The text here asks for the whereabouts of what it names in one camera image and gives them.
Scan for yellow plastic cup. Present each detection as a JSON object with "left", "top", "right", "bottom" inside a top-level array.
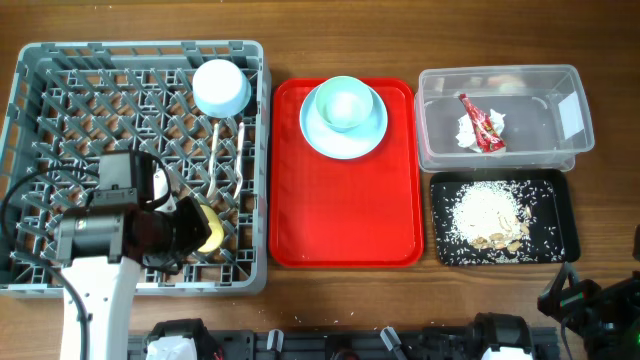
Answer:
[{"left": 198, "top": 204, "right": 224, "bottom": 253}]

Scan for white plastic spoon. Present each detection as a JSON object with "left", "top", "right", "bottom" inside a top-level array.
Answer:
[{"left": 206, "top": 123, "right": 219, "bottom": 202}]

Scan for white plastic fork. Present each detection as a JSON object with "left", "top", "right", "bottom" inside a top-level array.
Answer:
[{"left": 233, "top": 122, "right": 245, "bottom": 201}]

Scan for light blue bowl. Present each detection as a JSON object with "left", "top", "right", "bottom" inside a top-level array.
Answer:
[{"left": 192, "top": 59, "right": 251, "bottom": 118}]

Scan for green bowl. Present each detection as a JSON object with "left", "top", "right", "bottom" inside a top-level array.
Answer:
[{"left": 315, "top": 76, "right": 373, "bottom": 132}]

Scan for rice and food scraps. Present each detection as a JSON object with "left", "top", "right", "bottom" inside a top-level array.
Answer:
[{"left": 431, "top": 180, "right": 566, "bottom": 266}]

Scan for white napkin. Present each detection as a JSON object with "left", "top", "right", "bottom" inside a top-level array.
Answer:
[{"left": 456, "top": 109, "right": 505, "bottom": 153}]

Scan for red snack wrapper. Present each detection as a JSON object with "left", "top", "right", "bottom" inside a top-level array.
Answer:
[{"left": 459, "top": 94, "right": 506, "bottom": 153}]

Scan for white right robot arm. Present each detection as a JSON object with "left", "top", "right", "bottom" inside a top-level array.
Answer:
[{"left": 464, "top": 262, "right": 639, "bottom": 360}]

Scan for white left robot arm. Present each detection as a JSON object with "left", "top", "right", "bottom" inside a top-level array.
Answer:
[{"left": 56, "top": 197, "right": 211, "bottom": 359}]

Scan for grey dishwasher rack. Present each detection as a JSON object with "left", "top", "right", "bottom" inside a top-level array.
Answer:
[{"left": 1, "top": 40, "right": 271, "bottom": 297}]

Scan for red plastic tray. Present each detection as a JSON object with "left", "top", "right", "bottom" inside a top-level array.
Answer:
[{"left": 269, "top": 78, "right": 425, "bottom": 268}]

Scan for light blue plate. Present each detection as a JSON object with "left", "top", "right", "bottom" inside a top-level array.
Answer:
[{"left": 299, "top": 83, "right": 388, "bottom": 160}]

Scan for black tray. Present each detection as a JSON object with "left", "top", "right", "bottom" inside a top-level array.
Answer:
[{"left": 430, "top": 169, "right": 581, "bottom": 262}]

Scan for clear plastic bin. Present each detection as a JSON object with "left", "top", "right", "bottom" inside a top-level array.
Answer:
[{"left": 414, "top": 64, "right": 595, "bottom": 173}]

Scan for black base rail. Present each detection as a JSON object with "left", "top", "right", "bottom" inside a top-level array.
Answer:
[{"left": 127, "top": 318, "right": 561, "bottom": 360}]

